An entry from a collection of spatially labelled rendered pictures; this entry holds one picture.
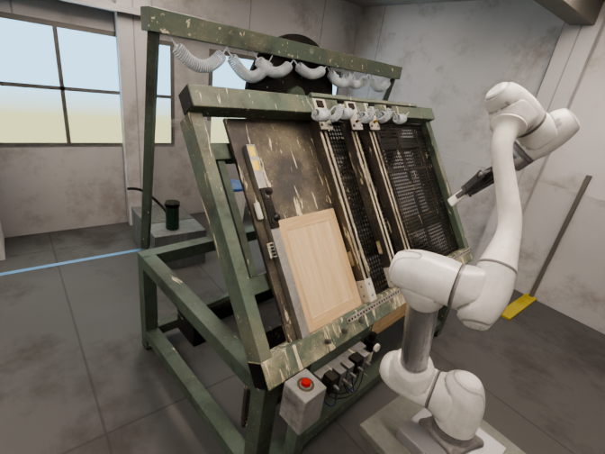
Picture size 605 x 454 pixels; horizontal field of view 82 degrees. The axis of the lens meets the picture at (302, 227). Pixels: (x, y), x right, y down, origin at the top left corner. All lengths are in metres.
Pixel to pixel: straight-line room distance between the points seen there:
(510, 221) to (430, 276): 0.28
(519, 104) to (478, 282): 0.53
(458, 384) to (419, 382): 0.14
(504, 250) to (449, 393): 0.64
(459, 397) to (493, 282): 0.58
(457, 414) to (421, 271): 0.66
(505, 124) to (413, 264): 0.49
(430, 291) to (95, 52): 4.08
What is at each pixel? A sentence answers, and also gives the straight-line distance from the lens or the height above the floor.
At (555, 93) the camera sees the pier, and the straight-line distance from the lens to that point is 4.60.
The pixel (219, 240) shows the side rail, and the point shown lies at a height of 1.31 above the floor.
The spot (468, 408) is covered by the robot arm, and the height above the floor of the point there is 1.02.
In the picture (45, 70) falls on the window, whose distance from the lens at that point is 4.45.
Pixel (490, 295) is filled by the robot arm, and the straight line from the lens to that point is 1.04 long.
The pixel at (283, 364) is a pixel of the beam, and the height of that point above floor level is 0.87.
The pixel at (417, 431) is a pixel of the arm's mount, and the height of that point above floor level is 0.80.
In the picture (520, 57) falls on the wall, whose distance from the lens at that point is 4.92.
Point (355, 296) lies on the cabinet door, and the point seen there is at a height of 0.94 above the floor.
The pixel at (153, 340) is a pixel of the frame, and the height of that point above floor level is 0.18.
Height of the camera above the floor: 2.01
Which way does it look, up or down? 23 degrees down
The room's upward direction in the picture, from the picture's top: 9 degrees clockwise
